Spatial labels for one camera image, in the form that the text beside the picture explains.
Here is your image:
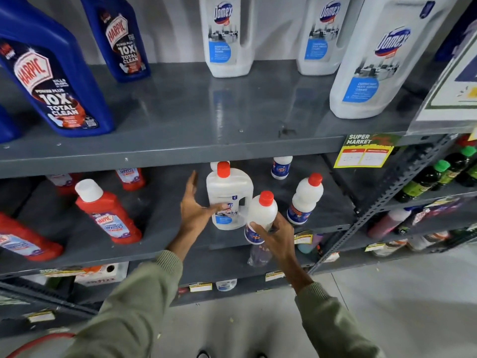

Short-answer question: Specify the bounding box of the pink bottle with white cap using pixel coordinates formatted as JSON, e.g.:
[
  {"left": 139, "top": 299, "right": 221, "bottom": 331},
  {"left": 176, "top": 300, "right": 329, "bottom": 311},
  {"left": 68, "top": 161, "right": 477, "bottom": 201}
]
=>
[{"left": 367, "top": 208, "right": 412, "bottom": 240}]

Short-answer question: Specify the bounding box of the dark bottle with green cap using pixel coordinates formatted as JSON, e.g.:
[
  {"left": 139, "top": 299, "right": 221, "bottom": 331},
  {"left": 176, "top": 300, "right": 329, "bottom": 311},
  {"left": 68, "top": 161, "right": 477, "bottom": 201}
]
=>
[
  {"left": 432, "top": 145, "right": 477, "bottom": 184},
  {"left": 455, "top": 164, "right": 477, "bottom": 188},
  {"left": 395, "top": 160, "right": 451, "bottom": 204}
]

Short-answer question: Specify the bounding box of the person's right hand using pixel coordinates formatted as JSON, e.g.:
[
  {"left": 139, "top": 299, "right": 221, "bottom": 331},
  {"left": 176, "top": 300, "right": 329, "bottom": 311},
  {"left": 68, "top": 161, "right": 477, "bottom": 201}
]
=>
[{"left": 249, "top": 212, "right": 301, "bottom": 275}]

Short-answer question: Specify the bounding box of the large blue toilet cleaner bottle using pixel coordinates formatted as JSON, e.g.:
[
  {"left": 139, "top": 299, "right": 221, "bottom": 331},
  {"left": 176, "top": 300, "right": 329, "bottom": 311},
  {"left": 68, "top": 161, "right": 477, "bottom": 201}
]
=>
[
  {"left": 79, "top": 0, "right": 152, "bottom": 83},
  {"left": 0, "top": 105, "right": 21, "bottom": 144},
  {"left": 0, "top": 0, "right": 115, "bottom": 138}
]

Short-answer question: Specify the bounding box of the person's right forearm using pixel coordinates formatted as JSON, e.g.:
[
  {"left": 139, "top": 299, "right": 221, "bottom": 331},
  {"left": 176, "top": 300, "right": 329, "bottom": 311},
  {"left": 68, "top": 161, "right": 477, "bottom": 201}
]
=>
[{"left": 285, "top": 257, "right": 386, "bottom": 358}]

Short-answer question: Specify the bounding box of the grey metal shelf rack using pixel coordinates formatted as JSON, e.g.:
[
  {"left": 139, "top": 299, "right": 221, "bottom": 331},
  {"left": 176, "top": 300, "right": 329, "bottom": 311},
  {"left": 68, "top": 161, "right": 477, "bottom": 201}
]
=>
[{"left": 0, "top": 59, "right": 477, "bottom": 340}]

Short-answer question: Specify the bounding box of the clear plastic bottle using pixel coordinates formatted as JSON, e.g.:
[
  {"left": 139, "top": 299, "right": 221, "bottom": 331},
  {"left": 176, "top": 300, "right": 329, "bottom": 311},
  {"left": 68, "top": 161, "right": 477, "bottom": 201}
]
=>
[{"left": 247, "top": 242, "right": 273, "bottom": 268}]

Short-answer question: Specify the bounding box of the teal and pink bottle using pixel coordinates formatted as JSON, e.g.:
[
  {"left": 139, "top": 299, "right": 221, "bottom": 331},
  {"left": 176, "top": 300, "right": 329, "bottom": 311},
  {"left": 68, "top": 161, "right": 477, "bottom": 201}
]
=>
[{"left": 297, "top": 234, "right": 325, "bottom": 255}]

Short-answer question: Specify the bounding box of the dark blue bottle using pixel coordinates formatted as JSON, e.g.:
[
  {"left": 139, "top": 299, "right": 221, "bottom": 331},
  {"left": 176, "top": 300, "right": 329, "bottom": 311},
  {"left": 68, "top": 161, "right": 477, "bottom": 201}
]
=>
[{"left": 434, "top": 0, "right": 477, "bottom": 62}]

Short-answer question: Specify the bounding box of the person's left forearm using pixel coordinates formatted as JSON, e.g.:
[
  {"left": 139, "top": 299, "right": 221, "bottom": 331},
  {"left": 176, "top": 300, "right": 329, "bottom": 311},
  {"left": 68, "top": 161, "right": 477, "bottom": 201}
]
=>
[{"left": 63, "top": 236, "right": 185, "bottom": 358}]

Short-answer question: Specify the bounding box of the clear jug with red cap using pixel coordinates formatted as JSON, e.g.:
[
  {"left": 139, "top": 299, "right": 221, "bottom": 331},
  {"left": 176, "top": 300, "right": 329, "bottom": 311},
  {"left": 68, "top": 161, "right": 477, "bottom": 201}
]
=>
[{"left": 206, "top": 162, "right": 254, "bottom": 231}]

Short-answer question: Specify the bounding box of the red curved handle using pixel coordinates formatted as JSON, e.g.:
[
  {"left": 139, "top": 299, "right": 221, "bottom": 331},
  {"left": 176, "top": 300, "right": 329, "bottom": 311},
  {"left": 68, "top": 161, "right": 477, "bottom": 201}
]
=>
[{"left": 5, "top": 332, "right": 76, "bottom": 358}]

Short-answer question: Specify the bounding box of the large white cleaner jug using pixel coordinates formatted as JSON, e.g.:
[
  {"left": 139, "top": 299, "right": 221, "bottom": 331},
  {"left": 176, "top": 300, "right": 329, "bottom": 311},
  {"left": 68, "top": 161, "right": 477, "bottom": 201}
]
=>
[
  {"left": 329, "top": 0, "right": 461, "bottom": 120},
  {"left": 297, "top": 0, "right": 353, "bottom": 76},
  {"left": 199, "top": 0, "right": 258, "bottom": 78}
]

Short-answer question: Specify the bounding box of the white bottle lying flat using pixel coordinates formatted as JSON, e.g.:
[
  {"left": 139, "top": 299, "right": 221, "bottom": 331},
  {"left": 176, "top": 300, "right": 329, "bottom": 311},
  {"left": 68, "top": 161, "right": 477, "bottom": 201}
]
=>
[{"left": 372, "top": 239, "right": 409, "bottom": 257}]

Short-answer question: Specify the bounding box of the white laminated sign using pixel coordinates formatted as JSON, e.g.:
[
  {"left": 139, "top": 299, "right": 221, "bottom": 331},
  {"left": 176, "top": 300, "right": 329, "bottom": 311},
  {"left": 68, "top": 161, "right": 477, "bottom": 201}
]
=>
[{"left": 407, "top": 18, "right": 477, "bottom": 135}]

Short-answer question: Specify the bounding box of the person's left hand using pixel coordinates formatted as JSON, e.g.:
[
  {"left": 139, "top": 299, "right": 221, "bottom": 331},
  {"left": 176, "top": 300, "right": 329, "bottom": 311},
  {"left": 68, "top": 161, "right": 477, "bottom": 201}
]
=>
[{"left": 172, "top": 171, "right": 229, "bottom": 245}]

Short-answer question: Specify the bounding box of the yellow green price tag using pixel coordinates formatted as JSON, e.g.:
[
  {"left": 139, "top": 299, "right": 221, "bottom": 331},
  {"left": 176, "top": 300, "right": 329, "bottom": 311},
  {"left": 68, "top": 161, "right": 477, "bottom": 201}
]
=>
[{"left": 333, "top": 134, "right": 396, "bottom": 169}]

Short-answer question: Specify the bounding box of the white cardboard box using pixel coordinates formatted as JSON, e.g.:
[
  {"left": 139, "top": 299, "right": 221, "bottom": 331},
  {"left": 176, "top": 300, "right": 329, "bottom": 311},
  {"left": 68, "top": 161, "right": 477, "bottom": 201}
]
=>
[{"left": 74, "top": 262, "right": 129, "bottom": 288}]

